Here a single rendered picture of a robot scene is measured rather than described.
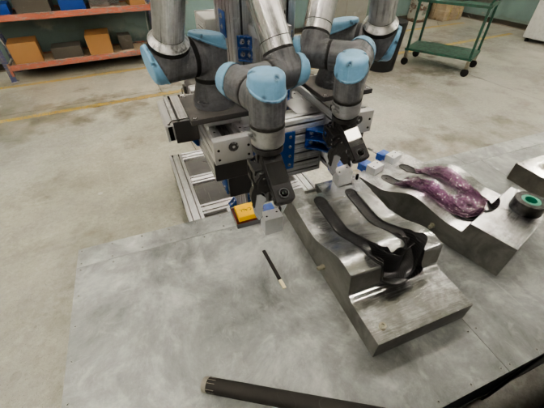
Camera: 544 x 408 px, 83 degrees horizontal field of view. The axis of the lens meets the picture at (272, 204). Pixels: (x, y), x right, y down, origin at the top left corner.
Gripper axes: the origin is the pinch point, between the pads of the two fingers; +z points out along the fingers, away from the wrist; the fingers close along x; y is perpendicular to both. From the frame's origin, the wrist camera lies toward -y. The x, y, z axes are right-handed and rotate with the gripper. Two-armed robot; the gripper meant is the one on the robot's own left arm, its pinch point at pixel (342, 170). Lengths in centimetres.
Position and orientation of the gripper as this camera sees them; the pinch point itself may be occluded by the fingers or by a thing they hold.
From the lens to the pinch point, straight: 99.3
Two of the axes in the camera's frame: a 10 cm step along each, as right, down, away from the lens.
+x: -9.3, 3.4, -1.7
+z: 0.8, 6.1, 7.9
